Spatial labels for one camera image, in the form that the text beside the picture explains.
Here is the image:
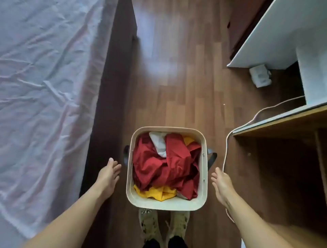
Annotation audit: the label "person's left hand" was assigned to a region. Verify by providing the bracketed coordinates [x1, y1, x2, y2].
[96, 158, 122, 202]

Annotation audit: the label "person's right hand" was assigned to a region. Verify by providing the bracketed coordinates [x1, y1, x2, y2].
[211, 167, 239, 209]

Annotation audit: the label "person's left forearm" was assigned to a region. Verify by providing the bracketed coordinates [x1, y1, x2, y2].
[22, 189, 108, 248]

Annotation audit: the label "person's right forearm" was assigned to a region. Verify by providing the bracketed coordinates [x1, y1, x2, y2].
[226, 195, 294, 248]

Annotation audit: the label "yellow garment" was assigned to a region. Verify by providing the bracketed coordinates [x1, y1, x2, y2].
[133, 136, 196, 202]

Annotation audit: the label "white garment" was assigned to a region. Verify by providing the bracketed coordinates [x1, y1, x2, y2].
[149, 131, 168, 158]

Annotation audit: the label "red garment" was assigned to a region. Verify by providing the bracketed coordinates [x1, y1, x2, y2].
[133, 132, 202, 200]

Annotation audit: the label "beige laundry basket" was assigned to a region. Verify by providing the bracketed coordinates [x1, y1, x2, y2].
[124, 126, 217, 212]

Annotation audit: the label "person's right patterned shoe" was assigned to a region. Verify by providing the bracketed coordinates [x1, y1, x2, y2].
[167, 211, 191, 241]

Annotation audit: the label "person's patterned shoe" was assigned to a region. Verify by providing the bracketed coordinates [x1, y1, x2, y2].
[167, 211, 191, 241]
[138, 208, 161, 244]

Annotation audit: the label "person's left patterned shoe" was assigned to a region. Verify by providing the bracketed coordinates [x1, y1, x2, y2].
[138, 208, 161, 244]

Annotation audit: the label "person's dark trousers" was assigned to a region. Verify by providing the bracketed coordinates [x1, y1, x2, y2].
[143, 236, 189, 248]

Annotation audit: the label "wooden table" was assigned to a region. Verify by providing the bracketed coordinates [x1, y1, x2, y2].
[233, 102, 327, 202]

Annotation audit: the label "white bed sheet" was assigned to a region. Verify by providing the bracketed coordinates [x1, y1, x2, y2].
[0, 0, 119, 248]

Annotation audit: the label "white desk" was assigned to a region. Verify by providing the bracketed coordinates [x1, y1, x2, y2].
[227, 0, 327, 105]

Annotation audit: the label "dark wooden cabinet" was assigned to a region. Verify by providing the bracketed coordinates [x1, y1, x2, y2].
[227, 0, 274, 61]

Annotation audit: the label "white cable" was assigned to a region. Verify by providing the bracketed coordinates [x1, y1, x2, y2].
[222, 96, 306, 223]

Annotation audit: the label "dark wooden bed frame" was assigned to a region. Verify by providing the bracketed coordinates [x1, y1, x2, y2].
[79, 0, 138, 248]

